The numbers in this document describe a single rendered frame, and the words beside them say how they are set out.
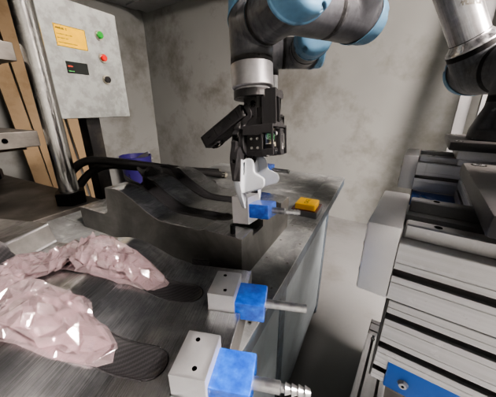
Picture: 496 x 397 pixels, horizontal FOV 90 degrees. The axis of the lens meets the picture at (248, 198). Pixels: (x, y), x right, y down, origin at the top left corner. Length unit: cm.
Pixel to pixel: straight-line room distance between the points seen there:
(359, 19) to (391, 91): 210
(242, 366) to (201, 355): 4
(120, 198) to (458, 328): 61
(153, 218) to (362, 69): 233
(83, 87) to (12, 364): 104
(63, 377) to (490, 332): 41
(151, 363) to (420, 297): 30
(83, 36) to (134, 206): 82
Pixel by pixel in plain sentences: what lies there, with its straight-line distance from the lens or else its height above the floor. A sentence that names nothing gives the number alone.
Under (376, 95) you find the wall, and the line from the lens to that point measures 259.
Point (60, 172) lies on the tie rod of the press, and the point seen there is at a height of 91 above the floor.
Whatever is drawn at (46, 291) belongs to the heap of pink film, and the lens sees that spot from 37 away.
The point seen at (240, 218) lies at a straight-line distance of 49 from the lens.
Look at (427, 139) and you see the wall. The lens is 257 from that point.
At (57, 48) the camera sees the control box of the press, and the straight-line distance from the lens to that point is 122.
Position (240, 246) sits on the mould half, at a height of 87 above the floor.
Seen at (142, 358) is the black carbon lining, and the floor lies 85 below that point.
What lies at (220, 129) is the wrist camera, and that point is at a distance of 50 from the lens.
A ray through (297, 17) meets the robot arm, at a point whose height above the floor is 122.
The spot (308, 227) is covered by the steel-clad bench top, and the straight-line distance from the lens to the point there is 71.
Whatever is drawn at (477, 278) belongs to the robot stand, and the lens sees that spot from 32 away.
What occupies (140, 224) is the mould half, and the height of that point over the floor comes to 86.
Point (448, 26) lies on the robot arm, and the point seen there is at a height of 130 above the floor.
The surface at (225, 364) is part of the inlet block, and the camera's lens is 30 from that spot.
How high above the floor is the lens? 111
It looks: 20 degrees down
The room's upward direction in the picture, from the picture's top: straight up
